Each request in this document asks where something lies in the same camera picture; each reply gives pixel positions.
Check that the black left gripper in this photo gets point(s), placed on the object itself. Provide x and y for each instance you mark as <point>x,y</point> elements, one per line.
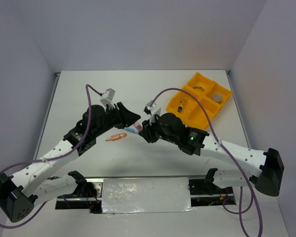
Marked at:
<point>125,117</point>

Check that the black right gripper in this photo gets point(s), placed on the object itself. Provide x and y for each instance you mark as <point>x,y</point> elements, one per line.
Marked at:
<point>147,132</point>

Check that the pink highlighter pen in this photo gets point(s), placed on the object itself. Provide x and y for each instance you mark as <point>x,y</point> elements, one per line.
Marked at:
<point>138,126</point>

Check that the blue highlighter pen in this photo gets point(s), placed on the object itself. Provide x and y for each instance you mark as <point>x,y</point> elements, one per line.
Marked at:
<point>131,130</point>

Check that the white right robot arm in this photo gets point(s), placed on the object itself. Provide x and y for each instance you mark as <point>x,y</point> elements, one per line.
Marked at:
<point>264,169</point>

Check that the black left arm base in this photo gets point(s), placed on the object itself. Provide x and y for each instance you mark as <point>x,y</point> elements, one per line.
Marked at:
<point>87,195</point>

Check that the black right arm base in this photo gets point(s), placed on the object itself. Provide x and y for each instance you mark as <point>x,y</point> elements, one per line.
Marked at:
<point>203,191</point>

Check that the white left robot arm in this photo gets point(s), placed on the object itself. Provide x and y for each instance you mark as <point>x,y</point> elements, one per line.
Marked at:
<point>36,183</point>

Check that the silver foil sheet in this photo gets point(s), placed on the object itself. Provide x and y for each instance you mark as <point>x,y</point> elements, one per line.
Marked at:
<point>145,195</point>

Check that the yellow compartment bin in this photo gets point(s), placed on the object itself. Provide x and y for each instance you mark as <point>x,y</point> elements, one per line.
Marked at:
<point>199,107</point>

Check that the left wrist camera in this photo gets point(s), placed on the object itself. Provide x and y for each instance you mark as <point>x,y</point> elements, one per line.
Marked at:
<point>107,98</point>

